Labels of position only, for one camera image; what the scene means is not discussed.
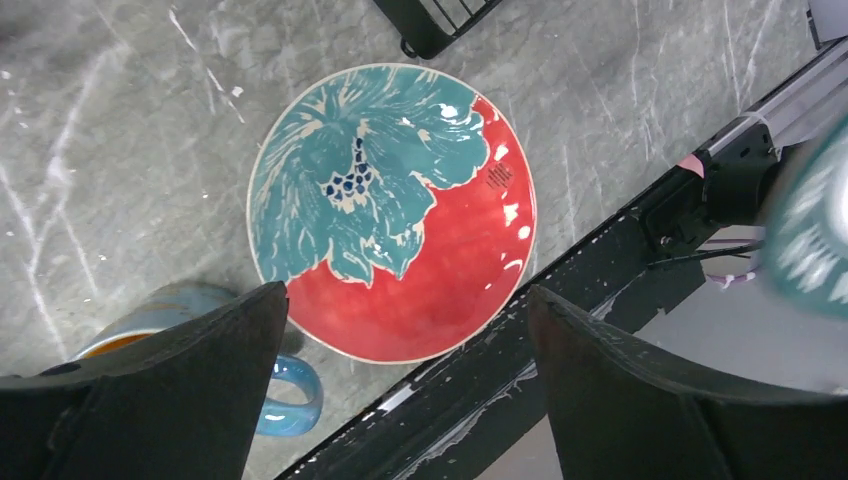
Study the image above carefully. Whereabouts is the blue mug orange inside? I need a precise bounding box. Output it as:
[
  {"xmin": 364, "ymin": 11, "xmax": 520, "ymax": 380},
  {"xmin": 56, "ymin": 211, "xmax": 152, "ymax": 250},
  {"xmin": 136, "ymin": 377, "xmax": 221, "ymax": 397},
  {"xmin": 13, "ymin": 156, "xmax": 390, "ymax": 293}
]
[{"xmin": 69, "ymin": 283, "xmax": 326, "ymax": 439}]

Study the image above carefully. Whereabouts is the red teal rimmed plate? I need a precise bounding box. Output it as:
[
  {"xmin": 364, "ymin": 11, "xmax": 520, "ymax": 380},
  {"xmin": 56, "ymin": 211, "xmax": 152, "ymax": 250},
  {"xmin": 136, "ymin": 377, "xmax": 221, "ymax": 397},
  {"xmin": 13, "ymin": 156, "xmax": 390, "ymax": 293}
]
[{"xmin": 761, "ymin": 119, "xmax": 847, "ymax": 321}]

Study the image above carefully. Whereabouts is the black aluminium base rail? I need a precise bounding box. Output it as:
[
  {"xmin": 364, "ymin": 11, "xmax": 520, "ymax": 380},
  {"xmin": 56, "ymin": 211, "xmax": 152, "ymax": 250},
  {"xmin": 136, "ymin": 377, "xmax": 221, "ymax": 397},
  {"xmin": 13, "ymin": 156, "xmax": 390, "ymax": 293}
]
[{"xmin": 284, "ymin": 39, "xmax": 847, "ymax": 479}]

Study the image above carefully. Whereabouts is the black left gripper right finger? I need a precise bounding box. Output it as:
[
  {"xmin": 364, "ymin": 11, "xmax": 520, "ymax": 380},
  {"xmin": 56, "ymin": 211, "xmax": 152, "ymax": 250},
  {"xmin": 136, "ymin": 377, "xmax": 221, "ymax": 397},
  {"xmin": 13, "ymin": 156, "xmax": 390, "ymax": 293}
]
[{"xmin": 528, "ymin": 286, "xmax": 847, "ymax": 479}]

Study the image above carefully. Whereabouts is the black wire dish rack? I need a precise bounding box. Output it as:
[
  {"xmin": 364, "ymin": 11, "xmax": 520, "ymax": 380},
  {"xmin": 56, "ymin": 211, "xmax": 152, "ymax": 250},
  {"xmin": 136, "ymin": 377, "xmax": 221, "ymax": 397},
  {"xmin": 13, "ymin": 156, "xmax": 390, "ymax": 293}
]
[{"xmin": 374, "ymin": 0, "xmax": 501, "ymax": 60}]

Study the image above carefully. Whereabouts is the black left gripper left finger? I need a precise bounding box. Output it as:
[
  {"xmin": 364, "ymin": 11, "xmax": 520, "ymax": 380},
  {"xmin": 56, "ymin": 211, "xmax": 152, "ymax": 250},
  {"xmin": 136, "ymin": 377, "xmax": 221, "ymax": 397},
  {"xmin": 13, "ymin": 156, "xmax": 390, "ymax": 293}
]
[{"xmin": 1, "ymin": 282, "xmax": 288, "ymax": 479}]

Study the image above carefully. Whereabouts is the red teal flower plate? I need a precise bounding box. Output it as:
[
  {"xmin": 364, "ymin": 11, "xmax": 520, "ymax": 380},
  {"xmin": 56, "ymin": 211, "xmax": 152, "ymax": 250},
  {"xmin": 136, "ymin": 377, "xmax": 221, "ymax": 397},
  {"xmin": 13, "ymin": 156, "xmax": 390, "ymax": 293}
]
[{"xmin": 246, "ymin": 63, "xmax": 537, "ymax": 365}]

